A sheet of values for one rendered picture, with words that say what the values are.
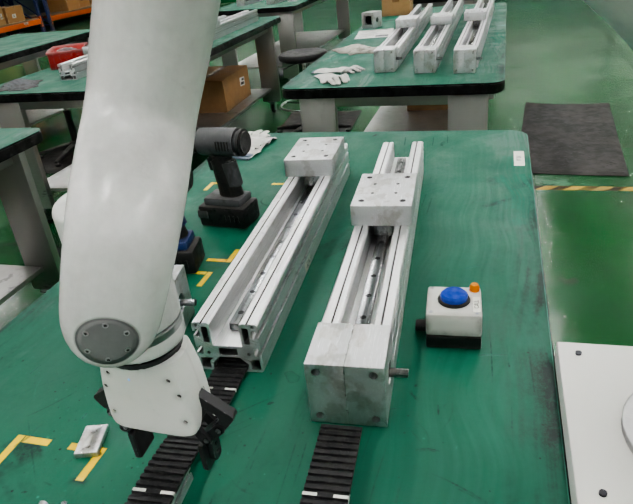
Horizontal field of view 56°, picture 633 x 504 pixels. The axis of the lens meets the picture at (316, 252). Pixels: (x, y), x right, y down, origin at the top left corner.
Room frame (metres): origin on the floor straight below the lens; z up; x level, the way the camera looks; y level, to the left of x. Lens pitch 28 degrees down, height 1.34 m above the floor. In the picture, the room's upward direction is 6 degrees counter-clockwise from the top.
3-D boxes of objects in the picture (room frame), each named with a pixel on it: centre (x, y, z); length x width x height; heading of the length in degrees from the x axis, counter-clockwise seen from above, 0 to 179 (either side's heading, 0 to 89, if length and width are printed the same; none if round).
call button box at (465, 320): (0.75, -0.19, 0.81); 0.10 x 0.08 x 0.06; 75
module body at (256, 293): (1.10, 0.04, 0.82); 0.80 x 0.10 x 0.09; 165
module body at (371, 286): (1.05, -0.14, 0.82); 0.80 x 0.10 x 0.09; 165
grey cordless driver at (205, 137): (1.27, 0.21, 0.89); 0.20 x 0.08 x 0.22; 66
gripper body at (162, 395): (0.50, 0.18, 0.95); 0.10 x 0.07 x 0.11; 71
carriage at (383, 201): (1.05, -0.14, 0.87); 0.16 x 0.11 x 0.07; 165
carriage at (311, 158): (1.34, -0.02, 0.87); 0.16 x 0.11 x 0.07; 165
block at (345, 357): (0.62, -0.04, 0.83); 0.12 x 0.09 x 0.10; 75
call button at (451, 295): (0.75, -0.20, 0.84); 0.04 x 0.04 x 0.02
